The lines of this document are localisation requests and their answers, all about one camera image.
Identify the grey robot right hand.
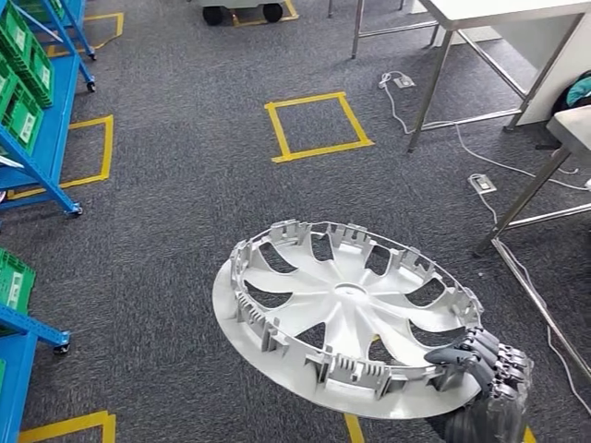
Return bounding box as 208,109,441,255
423,327,534,443

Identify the grey plastic wheel cover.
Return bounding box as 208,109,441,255
212,219,485,421

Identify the blue metal shelf rack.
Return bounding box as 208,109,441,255
0,304,72,443
0,0,97,218

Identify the white table with metal legs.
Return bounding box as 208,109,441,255
405,0,591,154

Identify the yellow floor tape square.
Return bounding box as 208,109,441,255
18,411,116,443
231,0,299,28
264,91,375,164
46,12,125,59
6,114,114,201

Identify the white cart with black wheels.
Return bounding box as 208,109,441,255
186,0,289,27

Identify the green crate with white label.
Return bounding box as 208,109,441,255
25,36,55,110
2,79,45,155
0,247,37,338
0,3,34,68

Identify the green plastic crate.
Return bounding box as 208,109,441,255
0,54,20,120
18,0,66,20

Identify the white floor cable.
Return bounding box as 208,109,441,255
378,70,591,194
477,190,591,418

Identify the metal table frame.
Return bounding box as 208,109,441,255
326,0,440,61

